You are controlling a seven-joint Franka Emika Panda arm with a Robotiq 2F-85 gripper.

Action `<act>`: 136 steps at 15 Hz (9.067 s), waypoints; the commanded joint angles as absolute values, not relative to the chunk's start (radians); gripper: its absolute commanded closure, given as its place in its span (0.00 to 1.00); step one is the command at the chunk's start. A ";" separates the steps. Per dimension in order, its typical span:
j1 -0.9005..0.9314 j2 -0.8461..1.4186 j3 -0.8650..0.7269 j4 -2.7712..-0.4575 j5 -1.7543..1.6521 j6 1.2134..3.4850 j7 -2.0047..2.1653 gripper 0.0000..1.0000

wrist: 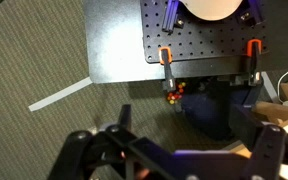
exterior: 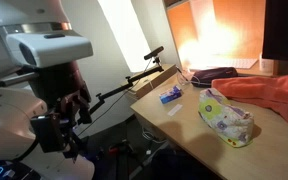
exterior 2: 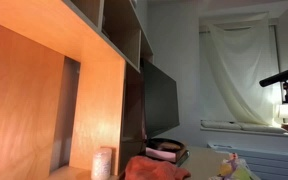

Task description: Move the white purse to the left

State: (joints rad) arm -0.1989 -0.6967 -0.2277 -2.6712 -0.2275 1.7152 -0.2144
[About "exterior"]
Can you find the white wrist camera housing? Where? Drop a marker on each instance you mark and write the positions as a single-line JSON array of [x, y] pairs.
[[60, 50]]

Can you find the wooden desk shelf unit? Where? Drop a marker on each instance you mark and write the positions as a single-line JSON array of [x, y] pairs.
[[247, 26]]

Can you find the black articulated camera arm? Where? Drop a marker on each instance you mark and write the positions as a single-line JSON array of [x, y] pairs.
[[127, 85]]

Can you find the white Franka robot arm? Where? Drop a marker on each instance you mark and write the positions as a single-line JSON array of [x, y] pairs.
[[10, 133]]

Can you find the dark purple pouch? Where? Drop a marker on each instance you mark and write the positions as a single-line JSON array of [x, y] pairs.
[[214, 75]]

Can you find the white keyboard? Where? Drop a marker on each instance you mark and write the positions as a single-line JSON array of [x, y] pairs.
[[237, 63]]

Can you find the small white paper strip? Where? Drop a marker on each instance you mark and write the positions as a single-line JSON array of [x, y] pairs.
[[175, 109]]

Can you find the clear plastic cup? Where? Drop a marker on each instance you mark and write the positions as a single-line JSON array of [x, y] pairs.
[[183, 78]]

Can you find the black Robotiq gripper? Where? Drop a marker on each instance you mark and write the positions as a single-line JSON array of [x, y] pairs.
[[54, 80]]

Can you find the light wooden box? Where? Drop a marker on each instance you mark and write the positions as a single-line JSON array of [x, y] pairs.
[[150, 81]]

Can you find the black computer monitor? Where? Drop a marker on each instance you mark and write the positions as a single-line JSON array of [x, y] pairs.
[[284, 26]]

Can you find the blue tissue pack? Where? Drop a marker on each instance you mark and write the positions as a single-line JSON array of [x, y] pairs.
[[170, 95]]

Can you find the orange towel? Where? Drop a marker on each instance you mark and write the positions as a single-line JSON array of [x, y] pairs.
[[267, 93]]

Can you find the black stereo camera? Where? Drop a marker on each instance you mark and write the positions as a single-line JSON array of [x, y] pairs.
[[154, 52]]

